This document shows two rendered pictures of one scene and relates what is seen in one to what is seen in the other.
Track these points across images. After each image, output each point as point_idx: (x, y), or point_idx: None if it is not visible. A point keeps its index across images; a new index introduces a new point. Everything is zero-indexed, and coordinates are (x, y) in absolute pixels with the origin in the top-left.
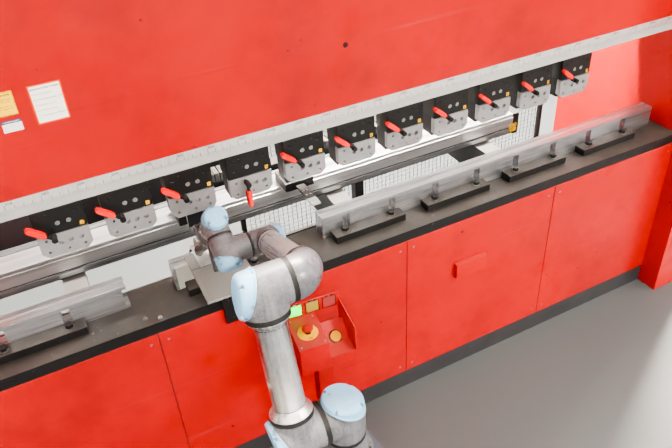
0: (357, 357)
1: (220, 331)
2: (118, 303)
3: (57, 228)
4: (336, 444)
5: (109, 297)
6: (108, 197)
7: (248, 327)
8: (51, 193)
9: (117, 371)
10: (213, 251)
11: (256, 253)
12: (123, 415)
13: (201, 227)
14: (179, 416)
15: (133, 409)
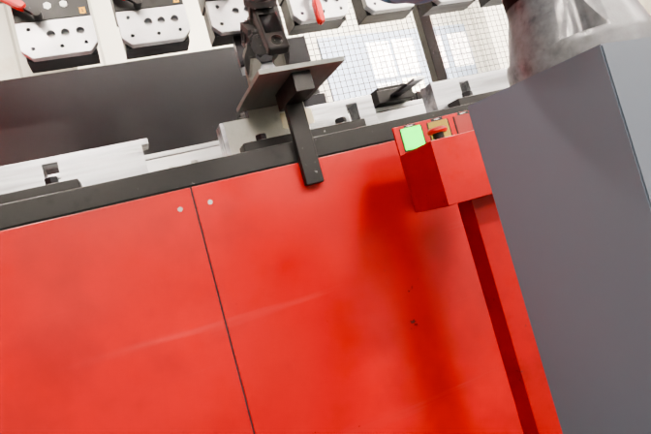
0: None
1: (297, 207)
2: (137, 168)
3: (46, 13)
4: None
5: (122, 153)
6: None
7: (345, 209)
8: None
9: (120, 254)
10: None
11: None
12: (132, 369)
13: None
14: (241, 398)
15: (151, 357)
